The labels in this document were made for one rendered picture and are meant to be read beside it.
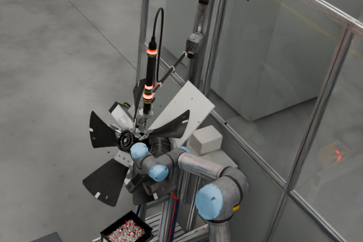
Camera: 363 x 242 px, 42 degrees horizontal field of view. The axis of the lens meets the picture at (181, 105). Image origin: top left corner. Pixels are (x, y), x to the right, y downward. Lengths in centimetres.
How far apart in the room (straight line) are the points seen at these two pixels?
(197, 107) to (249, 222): 93
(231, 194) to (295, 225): 111
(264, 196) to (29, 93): 277
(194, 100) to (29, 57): 306
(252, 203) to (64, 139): 194
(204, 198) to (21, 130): 292
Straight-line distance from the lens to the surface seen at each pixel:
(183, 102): 270
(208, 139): 296
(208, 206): 175
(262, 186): 292
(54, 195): 388
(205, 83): 309
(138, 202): 238
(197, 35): 275
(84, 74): 513
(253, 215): 312
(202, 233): 261
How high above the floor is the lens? 290
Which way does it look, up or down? 37 degrees down
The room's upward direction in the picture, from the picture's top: 9 degrees clockwise
